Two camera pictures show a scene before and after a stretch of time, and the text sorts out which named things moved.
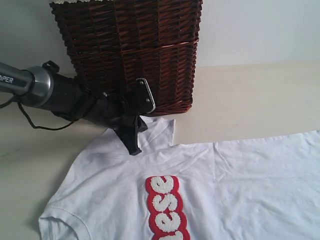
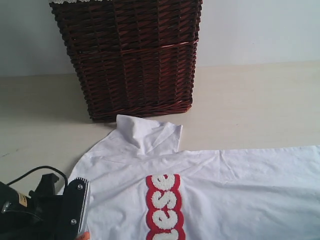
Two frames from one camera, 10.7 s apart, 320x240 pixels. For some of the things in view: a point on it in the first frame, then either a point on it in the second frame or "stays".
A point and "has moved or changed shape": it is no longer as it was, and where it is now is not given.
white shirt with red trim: x=266 y=188 has moved or changed shape
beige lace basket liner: x=62 y=1 stays
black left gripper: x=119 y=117 -> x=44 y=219
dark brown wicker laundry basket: x=112 y=44 stays
